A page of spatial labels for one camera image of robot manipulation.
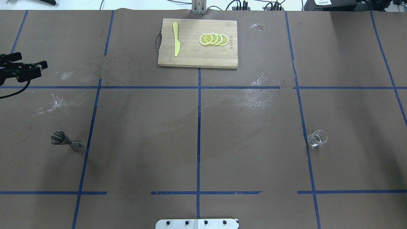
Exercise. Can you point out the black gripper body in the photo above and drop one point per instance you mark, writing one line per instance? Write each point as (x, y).
(19, 70)

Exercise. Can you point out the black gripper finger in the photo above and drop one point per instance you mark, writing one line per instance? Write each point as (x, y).
(30, 71)
(9, 58)

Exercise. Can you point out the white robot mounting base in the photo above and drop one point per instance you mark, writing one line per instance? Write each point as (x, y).
(197, 224)

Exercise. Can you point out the bamboo cutting board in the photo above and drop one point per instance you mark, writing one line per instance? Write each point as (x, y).
(192, 53)

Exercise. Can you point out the back lemon slice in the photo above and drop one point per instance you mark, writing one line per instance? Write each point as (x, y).
(225, 40)

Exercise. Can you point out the aluminium frame post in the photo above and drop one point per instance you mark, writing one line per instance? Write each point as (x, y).
(198, 7)

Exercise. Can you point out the steel double jigger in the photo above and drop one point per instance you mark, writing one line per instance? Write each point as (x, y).
(60, 138)

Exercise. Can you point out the yellow plastic knife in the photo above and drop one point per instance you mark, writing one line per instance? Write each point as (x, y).
(177, 43)

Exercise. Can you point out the clear glass shaker cup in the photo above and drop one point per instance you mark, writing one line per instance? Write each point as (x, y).
(317, 138)

